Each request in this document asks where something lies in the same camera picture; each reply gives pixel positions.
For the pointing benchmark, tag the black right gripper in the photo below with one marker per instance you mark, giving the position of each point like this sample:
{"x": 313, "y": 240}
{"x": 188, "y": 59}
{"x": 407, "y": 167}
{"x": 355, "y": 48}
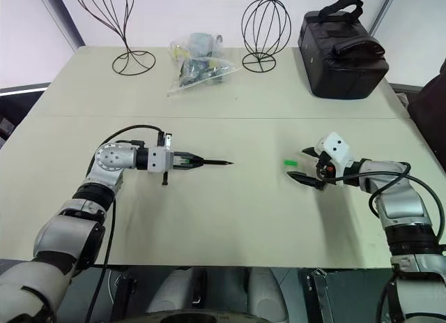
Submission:
{"x": 323, "y": 167}

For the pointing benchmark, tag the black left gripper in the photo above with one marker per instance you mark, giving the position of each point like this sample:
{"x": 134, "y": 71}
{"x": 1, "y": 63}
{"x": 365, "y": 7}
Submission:
{"x": 166, "y": 179}

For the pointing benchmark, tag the clear green marker cap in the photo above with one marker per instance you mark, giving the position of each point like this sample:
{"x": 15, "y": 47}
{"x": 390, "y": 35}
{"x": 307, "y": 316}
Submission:
{"x": 291, "y": 163}

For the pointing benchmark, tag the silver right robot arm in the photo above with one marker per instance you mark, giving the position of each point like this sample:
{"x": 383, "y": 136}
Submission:
{"x": 400, "y": 201}

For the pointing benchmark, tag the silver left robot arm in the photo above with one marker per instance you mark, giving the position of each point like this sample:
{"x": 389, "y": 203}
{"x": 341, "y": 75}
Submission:
{"x": 108, "y": 162}

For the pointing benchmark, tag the clear plastic bag of items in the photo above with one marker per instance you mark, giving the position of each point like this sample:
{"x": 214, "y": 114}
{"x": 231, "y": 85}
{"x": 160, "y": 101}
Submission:
{"x": 200, "y": 66}

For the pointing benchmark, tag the white rounded shell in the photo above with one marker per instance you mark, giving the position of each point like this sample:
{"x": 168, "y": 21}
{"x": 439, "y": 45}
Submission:
{"x": 174, "y": 291}
{"x": 265, "y": 291}

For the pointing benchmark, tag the dark chair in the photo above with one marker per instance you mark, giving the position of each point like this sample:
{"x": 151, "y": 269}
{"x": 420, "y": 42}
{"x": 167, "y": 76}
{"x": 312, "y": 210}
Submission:
{"x": 430, "y": 113}

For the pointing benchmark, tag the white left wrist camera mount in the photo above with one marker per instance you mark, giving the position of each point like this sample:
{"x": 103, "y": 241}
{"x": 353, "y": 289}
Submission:
{"x": 158, "y": 160}

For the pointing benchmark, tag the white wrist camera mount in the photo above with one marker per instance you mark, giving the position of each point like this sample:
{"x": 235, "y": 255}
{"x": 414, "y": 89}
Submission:
{"x": 335, "y": 149}
{"x": 158, "y": 160}

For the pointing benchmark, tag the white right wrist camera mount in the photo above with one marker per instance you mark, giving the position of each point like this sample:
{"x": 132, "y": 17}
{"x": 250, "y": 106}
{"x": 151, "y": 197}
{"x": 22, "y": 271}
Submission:
{"x": 335, "y": 149}

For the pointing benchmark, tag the black metal bracket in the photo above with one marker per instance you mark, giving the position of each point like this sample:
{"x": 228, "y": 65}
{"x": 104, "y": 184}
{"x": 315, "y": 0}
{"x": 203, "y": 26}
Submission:
{"x": 318, "y": 295}

